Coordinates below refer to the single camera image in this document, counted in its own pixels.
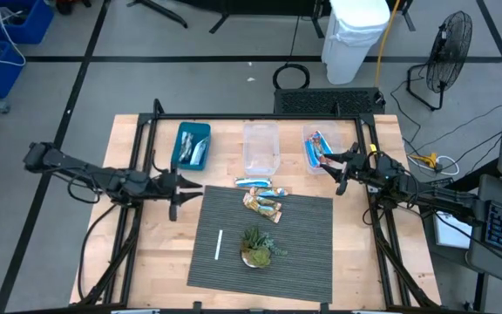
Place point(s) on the brown green granola bar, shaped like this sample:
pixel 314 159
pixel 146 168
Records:
pixel 259 201
pixel 270 214

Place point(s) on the white paper booklet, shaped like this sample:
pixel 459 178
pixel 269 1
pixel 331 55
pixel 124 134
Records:
pixel 451 235

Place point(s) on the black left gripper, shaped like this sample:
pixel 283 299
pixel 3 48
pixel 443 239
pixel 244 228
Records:
pixel 161 187

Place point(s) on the blue white granola bar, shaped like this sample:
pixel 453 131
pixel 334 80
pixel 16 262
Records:
pixel 253 182

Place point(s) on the black perforated computer case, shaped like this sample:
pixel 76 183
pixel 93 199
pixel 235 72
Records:
pixel 329 101

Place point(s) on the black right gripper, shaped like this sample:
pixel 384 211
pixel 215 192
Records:
pixel 362 170

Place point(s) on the grey woven placemat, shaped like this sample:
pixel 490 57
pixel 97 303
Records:
pixel 303 244

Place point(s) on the black metal table frame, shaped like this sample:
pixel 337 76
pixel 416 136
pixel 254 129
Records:
pixel 255 117

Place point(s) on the blue red granola bar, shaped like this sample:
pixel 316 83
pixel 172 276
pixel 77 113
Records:
pixel 312 153
pixel 326 148
pixel 317 141

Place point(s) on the teal plastic bin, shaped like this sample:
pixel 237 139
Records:
pixel 192 130

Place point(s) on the succulent plant in black pot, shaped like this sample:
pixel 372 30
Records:
pixel 257 257

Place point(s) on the white paper strip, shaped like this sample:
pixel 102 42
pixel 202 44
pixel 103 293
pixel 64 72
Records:
pixel 219 244

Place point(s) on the white trash bin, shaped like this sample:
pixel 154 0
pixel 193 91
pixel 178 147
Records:
pixel 351 43

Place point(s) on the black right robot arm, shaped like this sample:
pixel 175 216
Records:
pixel 434 196

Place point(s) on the clear plastic bin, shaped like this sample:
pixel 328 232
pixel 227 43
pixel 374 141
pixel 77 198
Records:
pixel 259 148
pixel 336 135

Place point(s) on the purple white granola bar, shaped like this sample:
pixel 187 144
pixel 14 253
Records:
pixel 199 152
pixel 185 146

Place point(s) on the black floor fan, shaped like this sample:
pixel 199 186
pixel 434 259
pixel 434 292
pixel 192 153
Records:
pixel 449 52

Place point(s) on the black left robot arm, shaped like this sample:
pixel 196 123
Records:
pixel 81 168

